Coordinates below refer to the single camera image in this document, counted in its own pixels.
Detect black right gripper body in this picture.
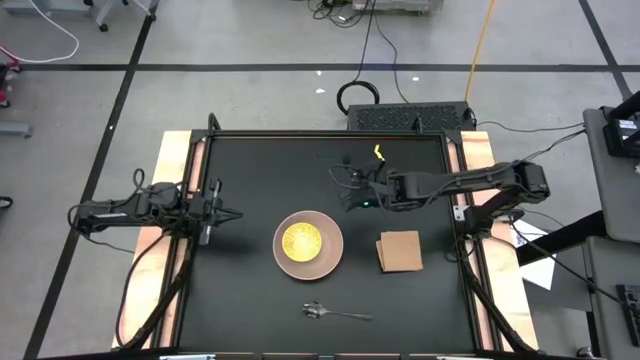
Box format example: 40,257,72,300
341,159,399,212

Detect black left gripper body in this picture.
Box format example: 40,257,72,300
189,179,225,246

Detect small yellow bowl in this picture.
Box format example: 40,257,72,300
280,221,324,263

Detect large tan ceramic bowl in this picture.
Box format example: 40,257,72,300
272,209,345,282

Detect silver metal spoon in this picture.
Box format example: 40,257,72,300
301,300,374,322

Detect black perforated computer case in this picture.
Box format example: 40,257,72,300
346,101,477,133

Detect folded brown napkin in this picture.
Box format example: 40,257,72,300
375,229,425,274

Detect grey equipment box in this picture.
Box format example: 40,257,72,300
351,0,445,15

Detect white paper sheet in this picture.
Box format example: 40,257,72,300
509,219,557,291

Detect black diagonal stand beam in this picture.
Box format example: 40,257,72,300
514,209,607,267

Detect grey furniture foot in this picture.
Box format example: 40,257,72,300
0,122,34,139

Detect grey office chair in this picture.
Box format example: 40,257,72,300
82,0,161,34

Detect grey cart top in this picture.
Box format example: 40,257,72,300
582,106,640,245

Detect red and black cart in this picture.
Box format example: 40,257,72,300
0,47,22,110

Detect black monitor device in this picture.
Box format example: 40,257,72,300
601,88,640,160

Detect black keyboard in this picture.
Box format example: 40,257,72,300
615,283,640,335

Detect black aluminium table frame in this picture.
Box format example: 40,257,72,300
112,112,541,360

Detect coiled black cable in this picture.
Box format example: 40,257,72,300
335,0,381,117

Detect thin black cable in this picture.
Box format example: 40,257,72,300
373,14,410,105

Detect long black power cable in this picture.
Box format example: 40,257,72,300
474,119,587,135

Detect yellow extension cable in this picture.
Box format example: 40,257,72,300
464,0,498,105

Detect white cable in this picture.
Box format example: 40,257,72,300
0,0,81,65

